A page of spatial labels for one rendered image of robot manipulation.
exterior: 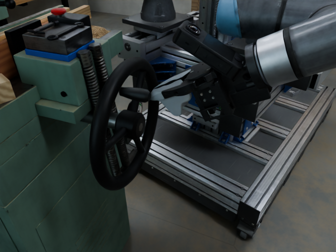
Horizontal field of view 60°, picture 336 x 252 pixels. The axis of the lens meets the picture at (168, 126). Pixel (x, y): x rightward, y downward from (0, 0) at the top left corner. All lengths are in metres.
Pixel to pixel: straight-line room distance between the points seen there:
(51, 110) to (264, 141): 1.22
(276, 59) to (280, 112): 1.46
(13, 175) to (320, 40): 0.58
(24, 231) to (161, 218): 0.83
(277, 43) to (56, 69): 0.39
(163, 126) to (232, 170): 0.48
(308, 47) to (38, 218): 0.65
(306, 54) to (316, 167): 1.50
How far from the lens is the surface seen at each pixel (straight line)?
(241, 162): 1.46
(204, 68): 0.48
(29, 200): 0.73
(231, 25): 0.54
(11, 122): 0.62
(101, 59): 0.62
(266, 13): 0.52
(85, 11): 1.04
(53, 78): 0.61
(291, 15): 0.52
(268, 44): 0.44
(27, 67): 0.64
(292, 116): 1.88
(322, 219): 1.64
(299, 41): 0.43
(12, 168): 0.65
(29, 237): 0.78
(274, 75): 0.44
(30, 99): 0.64
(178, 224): 1.45
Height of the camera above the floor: 1.18
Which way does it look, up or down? 36 degrees down
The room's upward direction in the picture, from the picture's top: straight up
